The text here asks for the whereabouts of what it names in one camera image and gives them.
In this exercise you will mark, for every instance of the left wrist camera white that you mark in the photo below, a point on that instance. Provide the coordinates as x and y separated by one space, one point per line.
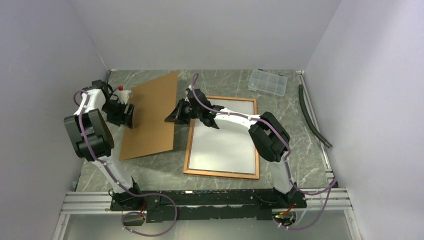
123 95

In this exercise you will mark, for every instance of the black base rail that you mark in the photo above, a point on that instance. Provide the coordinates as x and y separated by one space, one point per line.
169 205

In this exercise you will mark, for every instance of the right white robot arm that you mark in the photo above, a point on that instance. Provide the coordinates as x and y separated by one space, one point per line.
269 137

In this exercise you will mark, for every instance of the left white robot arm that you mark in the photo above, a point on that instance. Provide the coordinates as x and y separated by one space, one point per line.
90 137

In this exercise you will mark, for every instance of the brown backing board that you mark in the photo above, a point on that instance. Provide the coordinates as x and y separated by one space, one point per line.
153 102

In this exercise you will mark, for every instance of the clear plastic organizer box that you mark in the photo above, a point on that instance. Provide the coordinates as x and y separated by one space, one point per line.
267 83

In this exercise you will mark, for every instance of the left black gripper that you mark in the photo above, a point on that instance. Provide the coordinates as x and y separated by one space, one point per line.
122 117

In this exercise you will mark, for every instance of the wooden picture frame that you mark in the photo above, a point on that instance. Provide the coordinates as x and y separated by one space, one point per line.
187 159

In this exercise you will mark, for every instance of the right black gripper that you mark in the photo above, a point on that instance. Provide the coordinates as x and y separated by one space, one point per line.
176 116

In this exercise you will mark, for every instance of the aluminium extrusion rail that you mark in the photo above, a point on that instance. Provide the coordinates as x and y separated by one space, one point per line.
80 203

